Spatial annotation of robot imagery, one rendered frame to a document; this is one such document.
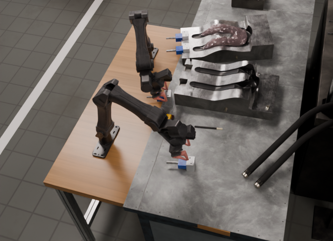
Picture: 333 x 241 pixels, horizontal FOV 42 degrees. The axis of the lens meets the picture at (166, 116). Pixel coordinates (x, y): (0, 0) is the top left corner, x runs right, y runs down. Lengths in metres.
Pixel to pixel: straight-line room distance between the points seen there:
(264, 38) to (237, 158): 0.74
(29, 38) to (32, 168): 1.43
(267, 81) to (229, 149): 0.44
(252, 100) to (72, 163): 0.94
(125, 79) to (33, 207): 1.13
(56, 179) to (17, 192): 1.06
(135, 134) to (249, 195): 0.64
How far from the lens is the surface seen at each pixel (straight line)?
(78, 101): 3.53
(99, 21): 4.21
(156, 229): 2.18
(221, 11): 2.86
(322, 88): 2.45
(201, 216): 1.95
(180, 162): 2.04
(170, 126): 1.78
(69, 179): 2.14
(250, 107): 2.21
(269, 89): 2.30
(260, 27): 2.57
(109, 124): 2.06
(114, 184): 2.07
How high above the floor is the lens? 2.55
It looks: 51 degrees down
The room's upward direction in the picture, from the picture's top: 8 degrees counter-clockwise
